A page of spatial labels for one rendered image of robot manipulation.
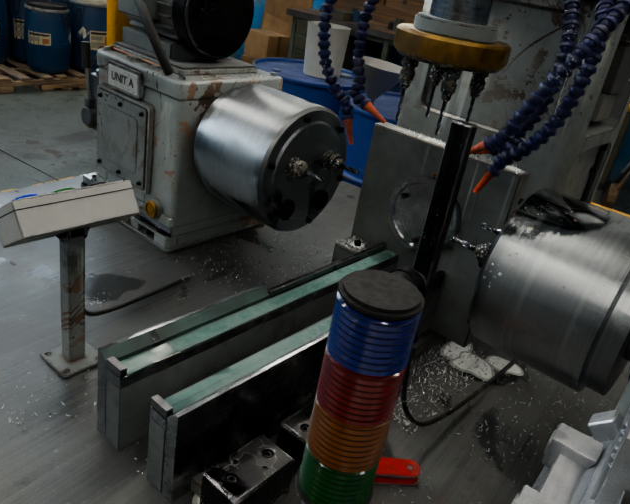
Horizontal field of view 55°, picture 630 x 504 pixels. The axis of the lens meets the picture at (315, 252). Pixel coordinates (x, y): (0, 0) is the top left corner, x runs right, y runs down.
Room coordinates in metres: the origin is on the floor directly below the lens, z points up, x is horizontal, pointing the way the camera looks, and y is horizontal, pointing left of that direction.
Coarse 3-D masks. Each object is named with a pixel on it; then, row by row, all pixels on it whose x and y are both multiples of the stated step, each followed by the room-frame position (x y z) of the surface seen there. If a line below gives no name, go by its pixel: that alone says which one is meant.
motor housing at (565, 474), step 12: (564, 456) 0.41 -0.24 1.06; (600, 456) 0.42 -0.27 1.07; (552, 468) 0.40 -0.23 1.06; (564, 468) 0.40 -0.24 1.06; (576, 468) 0.40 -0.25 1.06; (588, 468) 0.40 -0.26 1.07; (600, 468) 0.40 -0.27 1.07; (540, 480) 0.40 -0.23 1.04; (552, 480) 0.38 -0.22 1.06; (564, 480) 0.39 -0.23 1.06; (576, 480) 0.39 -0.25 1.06; (588, 480) 0.39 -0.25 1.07; (540, 492) 0.37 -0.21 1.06; (552, 492) 0.37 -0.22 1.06; (564, 492) 0.37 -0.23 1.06; (576, 492) 0.37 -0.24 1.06; (588, 492) 0.37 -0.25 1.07; (624, 492) 0.34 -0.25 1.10
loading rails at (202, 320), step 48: (288, 288) 0.87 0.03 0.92; (336, 288) 0.92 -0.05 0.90; (432, 288) 0.98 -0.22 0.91; (144, 336) 0.65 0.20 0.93; (192, 336) 0.69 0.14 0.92; (240, 336) 0.74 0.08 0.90; (288, 336) 0.83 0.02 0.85; (144, 384) 0.61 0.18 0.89; (192, 384) 0.67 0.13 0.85; (240, 384) 0.59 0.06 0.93; (288, 384) 0.67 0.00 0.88; (144, 432) 0.61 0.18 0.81; (192, 432) 0.54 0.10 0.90; (240, 432) 0.60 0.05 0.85; (192, 480) 0.54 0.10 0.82
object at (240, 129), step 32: (224, 96) 1.17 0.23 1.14; (256, 96) 1.14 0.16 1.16; (288, 96) 1.15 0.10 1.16; (224, 128) 1.09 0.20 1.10; (256, 128) 1.06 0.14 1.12; (288, 128) 1.05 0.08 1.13; (320, 128) 1.12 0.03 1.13; (224, 160) 1.06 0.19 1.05; (256, 160) 1.02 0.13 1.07; (288, 160) 1.05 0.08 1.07; (320, 160) 1.13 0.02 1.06; (224, 192) 1.08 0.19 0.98; (256, 192) 1.01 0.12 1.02; (288, 192) 1.06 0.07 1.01; (320, 192) 1.14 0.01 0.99; (288, 224) 1.08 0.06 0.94
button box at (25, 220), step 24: (72, 192) 0.73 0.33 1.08; (96, 192) 0.76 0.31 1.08; (120, 192) 0.78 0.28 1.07; (0, 216) 0.69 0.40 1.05; (24, 216) 0.67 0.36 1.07; (48, 216) 0.69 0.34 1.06; (72, 216) 0.71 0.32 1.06; (96, 216) 0.74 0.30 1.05; (120, 216) 0.76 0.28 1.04; (24, 240) 0.67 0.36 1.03
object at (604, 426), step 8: (592, 416) 0.46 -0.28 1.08; (600, 416) 0.46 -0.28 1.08; (608, 416) 0.45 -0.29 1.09; (616, 416) 0.45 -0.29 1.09; (592, 424) 0.45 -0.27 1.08; (600, 424) 0.44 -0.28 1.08; (608, 424) 0.44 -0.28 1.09; (616, 424) 0.44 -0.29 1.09; (592, 432) 0.45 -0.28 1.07; (600, 432) 0.44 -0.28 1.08; (608, 432) 0.44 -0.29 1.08; (616, 432) 0.44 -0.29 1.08; (600, 440) 0.44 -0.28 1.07; (608, 440) 0.44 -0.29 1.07
